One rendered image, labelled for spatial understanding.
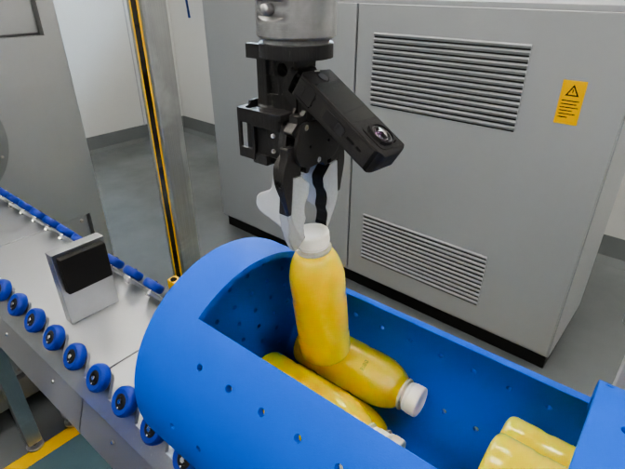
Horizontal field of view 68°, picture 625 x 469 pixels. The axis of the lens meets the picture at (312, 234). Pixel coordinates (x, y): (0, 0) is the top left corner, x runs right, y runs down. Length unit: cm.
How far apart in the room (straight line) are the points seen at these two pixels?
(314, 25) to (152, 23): 72
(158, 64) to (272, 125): 70
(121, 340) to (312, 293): 51
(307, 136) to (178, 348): 25
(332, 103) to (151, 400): 36
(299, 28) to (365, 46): 176
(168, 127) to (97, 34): 399
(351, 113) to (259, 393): 27
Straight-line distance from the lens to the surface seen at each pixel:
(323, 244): 51
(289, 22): 44
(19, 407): 198
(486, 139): 198
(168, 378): 52
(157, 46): 114
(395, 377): 61
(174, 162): 120
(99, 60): 515
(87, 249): 96
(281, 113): 47
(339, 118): 43
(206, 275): 53
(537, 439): 52
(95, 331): 99
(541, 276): 210
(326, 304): 54
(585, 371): 245
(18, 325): 109
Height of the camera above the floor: 151
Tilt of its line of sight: 29 degrees down
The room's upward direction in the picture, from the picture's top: straight up
